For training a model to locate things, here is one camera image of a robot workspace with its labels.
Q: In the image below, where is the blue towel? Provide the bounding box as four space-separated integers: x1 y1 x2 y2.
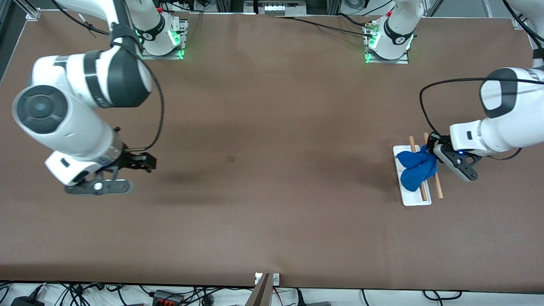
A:
396 144 438 193

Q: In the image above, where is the white rack with wooden bars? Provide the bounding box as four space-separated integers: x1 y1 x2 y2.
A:
393 132 444 207

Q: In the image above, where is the black box with red connectors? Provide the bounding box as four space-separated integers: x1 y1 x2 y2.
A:
153 290 184 306

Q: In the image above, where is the black power adapter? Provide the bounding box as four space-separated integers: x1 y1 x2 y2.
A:
11 295 45 306

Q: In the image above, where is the white power strip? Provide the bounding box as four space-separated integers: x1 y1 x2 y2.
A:
258 0 295 16

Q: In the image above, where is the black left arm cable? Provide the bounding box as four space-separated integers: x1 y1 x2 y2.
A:
419 0 544 136

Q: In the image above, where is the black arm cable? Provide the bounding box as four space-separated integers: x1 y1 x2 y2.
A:
419 0 544 136
51 0 165 152

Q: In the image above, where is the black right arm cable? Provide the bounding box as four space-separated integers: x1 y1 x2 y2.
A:
51 0 165 152

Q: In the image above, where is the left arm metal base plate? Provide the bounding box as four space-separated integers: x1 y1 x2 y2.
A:
363 21 409 65

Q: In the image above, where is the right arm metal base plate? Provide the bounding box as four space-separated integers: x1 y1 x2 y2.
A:
140 19 188 60

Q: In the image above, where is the looped black floor cable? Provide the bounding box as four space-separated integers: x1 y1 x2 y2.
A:
422 290 463 302

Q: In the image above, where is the long black table cable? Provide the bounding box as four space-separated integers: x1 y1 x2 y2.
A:
272 15 377 37

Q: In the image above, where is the brown camera post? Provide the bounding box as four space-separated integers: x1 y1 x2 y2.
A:
246 273 272 306

